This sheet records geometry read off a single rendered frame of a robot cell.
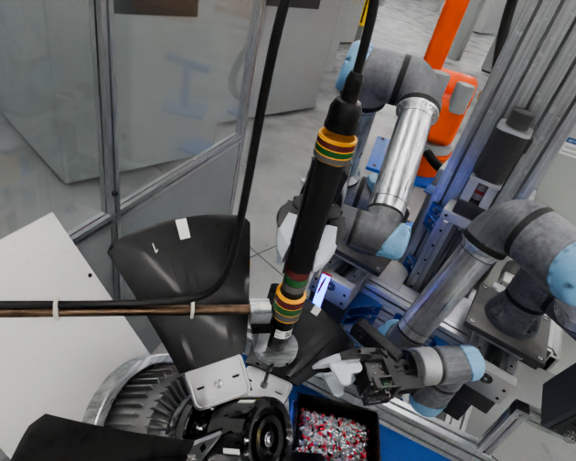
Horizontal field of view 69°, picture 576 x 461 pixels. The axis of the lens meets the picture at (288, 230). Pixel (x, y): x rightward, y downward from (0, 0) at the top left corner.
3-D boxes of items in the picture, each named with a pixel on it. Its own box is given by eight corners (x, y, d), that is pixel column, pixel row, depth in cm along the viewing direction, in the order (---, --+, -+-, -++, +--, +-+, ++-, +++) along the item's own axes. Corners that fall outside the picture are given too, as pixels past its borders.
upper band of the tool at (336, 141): (317, 166, 45) (325, 142, 43) (308, 148, 48) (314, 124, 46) (355, 170, 46) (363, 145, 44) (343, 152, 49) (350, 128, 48)
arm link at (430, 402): (416, 373, 103) (434, 345, 97) (447, 414, 95) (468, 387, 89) (391, 381, 100) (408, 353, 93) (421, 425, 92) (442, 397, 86)
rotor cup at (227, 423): (208, 509, 65) (275, 521, 58) (160, 444, 61) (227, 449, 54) (250, 429, 77) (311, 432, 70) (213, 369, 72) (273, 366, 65)
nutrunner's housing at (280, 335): (261, 369, 66) (345, 75, 39) (258, 348, 69) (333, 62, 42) (286, 367, 67) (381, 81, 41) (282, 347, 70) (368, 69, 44)
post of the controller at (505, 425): (477, 450, 108) (517, 408, 97) (477, 440, 111) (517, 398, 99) (488, 455, 108) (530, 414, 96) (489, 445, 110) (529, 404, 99)
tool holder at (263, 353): (243, 369, 62) (253, 326, 57) (238, 331, 68) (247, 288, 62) (301, 366, 65) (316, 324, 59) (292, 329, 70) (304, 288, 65)
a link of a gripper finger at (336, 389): (316, 395, 76) (363, 389, 79) (308, 365, 80) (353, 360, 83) (313, 402, 78) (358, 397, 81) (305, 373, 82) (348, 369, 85)
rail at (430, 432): (188, 326, 131) (190, 308, 126) (196, 317, 134) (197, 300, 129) (476, 473, 112) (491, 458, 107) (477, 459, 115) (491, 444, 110)
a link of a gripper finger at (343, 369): (324, 383, 73) (370, 380, 76) (315, 353, 77) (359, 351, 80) (318, 391, 75) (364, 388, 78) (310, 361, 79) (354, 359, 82)
